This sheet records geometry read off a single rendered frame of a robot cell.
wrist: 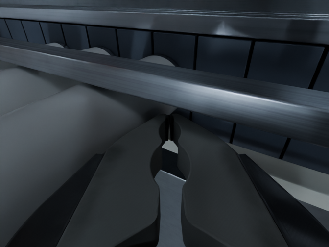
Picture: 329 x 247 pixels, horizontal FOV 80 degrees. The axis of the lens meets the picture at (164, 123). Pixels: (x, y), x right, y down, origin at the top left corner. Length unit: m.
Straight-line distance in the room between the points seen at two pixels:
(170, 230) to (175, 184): 0.11
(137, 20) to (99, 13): 0.04
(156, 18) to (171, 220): 0.26
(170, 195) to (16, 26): 0.29
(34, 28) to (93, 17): 0.10
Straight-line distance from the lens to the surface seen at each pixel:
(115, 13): 0.20
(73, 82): 0.17
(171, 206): 0.29
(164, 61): 0.16
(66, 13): 0.25
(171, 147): 0.16
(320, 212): 0.29
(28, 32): 0.32
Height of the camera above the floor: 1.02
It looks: 46 degrees down
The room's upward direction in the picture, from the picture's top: 133 degrees counter-clockwise
